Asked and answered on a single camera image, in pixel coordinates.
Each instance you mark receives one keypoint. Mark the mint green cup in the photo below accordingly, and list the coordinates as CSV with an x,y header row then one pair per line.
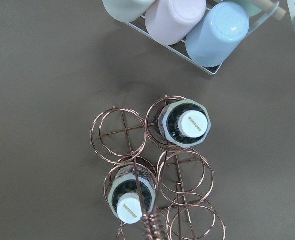
x,y
251,9

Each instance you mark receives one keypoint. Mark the light blue cup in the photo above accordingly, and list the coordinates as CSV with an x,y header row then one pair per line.
x,y
217,35

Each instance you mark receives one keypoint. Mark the copper wire bottle basket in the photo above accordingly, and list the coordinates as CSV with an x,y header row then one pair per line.
x,y
183,178

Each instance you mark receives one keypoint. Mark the white cup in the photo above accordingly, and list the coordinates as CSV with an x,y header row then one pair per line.
x,y
126,11

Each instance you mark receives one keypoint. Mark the white cup rack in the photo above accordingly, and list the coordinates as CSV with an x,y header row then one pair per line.
x,y
269,9

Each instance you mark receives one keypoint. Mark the pink cup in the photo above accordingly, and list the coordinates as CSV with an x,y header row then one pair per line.
x,y
169,21

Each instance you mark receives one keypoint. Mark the tea bottle white cap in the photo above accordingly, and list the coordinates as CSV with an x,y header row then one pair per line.
x,y
185,123

